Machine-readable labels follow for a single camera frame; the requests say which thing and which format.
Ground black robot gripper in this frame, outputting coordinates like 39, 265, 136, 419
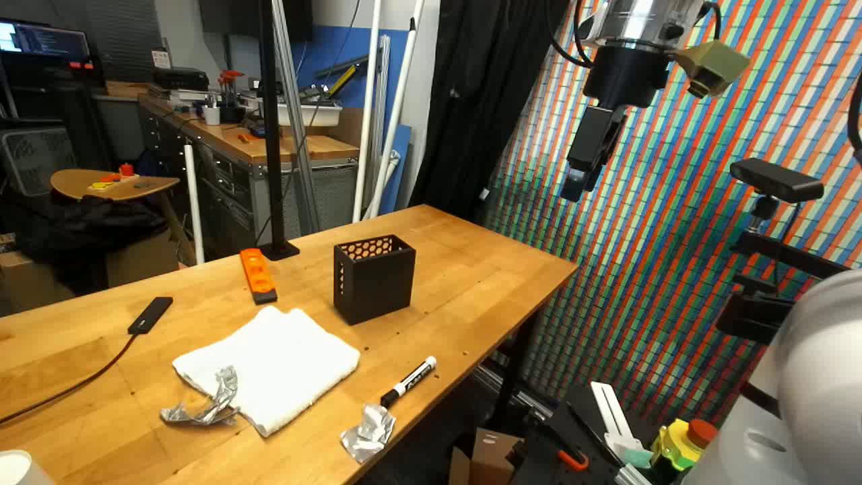
561, 47, 671, 202

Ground black perforated box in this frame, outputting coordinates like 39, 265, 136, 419
333, 235, 415, 323

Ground white towel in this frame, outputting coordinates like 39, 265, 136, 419
173, 307, 360, 436

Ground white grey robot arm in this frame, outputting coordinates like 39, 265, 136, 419
551, 0, 722, 202

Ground cardboard box under table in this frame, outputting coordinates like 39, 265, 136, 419
446, 429, 520, 485

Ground white bin on workbench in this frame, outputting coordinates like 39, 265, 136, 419
278, 103, 341, 128

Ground black white marker pen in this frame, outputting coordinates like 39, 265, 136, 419
379, 357, 435, 411

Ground yellow red emergency stop button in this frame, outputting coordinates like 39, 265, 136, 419
652, 419, 717, 471

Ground black vertical stand pole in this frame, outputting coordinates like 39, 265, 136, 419
259, 0, 299, 262

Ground orange black stapler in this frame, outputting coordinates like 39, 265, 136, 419
240, 247, 278, 304

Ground crumpled silver foil ball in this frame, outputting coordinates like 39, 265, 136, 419
340, 405, 395, 464

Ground wooden workbench with drawers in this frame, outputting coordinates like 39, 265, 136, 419
139, 95, 357, 260

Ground round wooden stool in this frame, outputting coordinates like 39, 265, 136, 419
49, 167, 175, 202

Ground computer monitor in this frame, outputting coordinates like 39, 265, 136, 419
0, 21, 89, 59

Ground white paper cup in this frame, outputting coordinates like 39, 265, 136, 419
0, 450, 53, 485

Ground olive wrist camera box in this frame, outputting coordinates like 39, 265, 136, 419
676, 40, 749, 98

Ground black side camera on mount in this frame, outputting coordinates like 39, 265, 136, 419
717, 160, 842, 346

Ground black flat device with cable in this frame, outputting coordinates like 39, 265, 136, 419
0, 296, 173, 425

